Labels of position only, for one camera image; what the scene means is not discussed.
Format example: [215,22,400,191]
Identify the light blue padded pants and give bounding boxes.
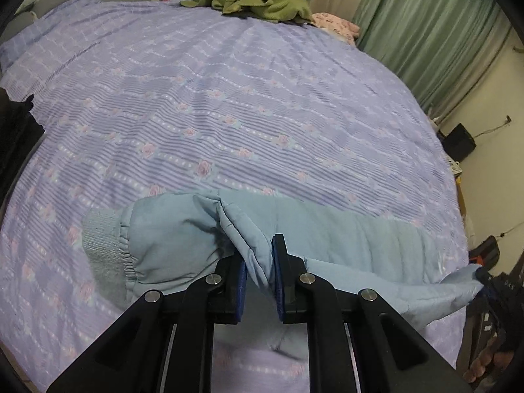
[82,190,481,359]

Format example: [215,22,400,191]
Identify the purple floral bed sheet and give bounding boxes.
[1,0,467,389]

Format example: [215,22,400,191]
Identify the right green curtain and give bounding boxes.
[353,0,512,119]

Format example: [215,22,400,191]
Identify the pink patterned garment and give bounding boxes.
[313,12,361,46]

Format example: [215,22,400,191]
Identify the olive green crumpled garment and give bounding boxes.
[180,0,313,25]

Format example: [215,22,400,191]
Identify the black box by wall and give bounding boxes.
[442,123,476,162]

